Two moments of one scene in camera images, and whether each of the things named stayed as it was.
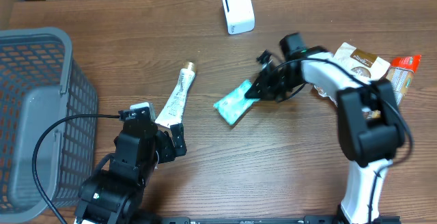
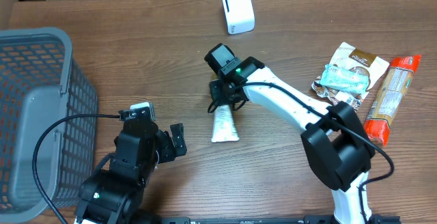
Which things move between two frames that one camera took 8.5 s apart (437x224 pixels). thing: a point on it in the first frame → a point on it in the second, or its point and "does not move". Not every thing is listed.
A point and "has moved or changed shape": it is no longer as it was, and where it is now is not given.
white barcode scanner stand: x=238 y=9 does not move
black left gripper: x=164 y=145 does not move
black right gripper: x=272 y=81 → x=218 y=92
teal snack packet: x=233 y=106 has moved or changed shape
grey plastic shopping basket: x=39 y=81 does not move
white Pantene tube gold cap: x=173 y=113 → x=224 y=127
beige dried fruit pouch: x=359 y=62 does not move
